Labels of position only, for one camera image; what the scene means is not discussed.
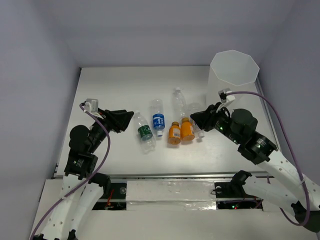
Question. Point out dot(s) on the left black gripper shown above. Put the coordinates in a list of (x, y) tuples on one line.
[(110, 120)]

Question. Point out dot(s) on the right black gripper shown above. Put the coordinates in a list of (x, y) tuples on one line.
[(204, 119)]

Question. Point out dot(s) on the orange juice bottle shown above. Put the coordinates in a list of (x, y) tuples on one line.
[(174, 134), (186, 130)]

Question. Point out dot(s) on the crushed clear bottle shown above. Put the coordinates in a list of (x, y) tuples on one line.
[(194, 108)]

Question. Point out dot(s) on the clear bottle white cap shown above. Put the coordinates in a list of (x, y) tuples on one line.
[(179, 104)]

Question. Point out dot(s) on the blue label clear bottle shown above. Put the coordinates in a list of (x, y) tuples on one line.
[(157, 117)]

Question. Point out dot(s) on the green label clear bottle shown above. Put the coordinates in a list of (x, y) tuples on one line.
[(146, 137)]

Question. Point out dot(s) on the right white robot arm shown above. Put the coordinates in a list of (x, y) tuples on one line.
[(300, 196)]

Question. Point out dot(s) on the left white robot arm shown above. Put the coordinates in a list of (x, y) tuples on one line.
[(82, 184)]

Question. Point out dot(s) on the translucent white bin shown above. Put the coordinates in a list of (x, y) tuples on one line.
[(232, 70)]

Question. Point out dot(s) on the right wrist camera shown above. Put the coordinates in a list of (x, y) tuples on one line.
[(226, 96)]

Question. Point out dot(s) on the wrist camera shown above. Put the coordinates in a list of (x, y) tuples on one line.
[(91, 105), (226, 96)]

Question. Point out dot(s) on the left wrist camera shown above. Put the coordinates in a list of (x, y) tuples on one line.
[(91, 105)]

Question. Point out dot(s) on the aluminium rail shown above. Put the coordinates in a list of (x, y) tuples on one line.
[(208, 175)]

